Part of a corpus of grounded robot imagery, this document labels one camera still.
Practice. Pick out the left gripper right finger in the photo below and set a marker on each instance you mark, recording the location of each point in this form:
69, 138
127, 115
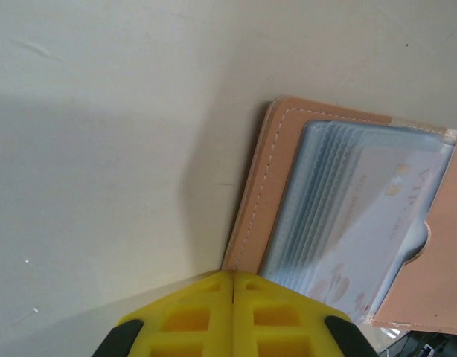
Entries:
280, 320

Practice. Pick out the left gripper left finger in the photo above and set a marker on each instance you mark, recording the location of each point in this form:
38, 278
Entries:
191, 316

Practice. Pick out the white VIP credit card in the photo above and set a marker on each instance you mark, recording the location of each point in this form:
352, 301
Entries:
381, 223

